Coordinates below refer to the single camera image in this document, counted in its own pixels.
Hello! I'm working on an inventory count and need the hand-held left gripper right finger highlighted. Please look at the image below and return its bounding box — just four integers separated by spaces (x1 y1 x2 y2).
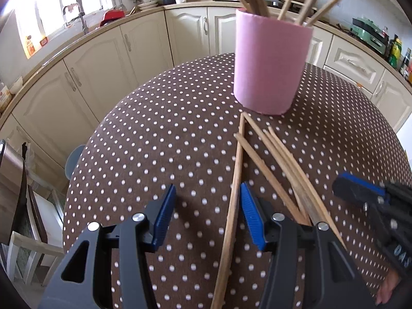
241 182 377 309

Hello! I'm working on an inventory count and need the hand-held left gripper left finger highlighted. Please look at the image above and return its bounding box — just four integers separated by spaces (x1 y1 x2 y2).
38 184 177 309

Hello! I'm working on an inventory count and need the green multicooker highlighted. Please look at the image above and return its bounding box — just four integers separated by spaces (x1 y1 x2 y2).
349 17 390 56

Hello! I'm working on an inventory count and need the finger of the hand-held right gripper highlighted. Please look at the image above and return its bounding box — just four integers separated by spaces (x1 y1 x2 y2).
332 171 387 211

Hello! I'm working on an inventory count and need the green and yellow bottle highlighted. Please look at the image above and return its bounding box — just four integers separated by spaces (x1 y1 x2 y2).
388 34 403 69

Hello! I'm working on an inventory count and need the pink cup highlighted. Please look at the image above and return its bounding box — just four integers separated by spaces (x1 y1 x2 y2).
233 8 315 116

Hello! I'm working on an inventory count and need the white framed chair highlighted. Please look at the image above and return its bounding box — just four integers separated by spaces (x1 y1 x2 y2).
6 180 65 284

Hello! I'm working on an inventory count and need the dark sauce bottle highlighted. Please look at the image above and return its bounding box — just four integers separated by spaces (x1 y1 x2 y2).
400 47 412 83

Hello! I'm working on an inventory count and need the red bowl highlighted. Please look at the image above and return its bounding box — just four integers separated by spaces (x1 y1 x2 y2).
99 9 126 27

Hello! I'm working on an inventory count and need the silver metal appliance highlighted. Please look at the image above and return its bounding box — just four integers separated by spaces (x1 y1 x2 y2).
0 140 28 246

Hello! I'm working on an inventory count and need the black gas stove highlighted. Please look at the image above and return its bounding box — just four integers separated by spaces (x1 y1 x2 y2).
212 0 326 14

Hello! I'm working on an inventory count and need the white bowl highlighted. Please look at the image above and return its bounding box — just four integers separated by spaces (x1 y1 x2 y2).
8 76 24 95

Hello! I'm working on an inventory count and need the barred kitchen window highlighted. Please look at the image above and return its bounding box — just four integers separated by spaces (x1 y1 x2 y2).
6 0 114 60

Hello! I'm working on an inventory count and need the brown polka dot tablecloth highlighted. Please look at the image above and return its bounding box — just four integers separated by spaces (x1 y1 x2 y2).
63 53 412 309

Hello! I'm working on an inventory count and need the orange bottle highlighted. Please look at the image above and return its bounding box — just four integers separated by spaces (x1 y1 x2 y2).
24 35 36 59

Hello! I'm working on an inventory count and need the large jar with white lid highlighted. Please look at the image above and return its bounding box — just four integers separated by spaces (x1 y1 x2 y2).
0 84 12 110

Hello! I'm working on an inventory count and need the pale blue trash bin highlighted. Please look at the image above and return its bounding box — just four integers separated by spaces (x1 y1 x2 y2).
64 144 87 181

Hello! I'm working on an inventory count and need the metal faucet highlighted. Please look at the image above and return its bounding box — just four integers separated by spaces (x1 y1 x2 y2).
62 0 90 37

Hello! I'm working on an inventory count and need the person's right hand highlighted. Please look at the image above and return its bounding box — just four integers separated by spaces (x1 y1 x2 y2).
376 271 404 306

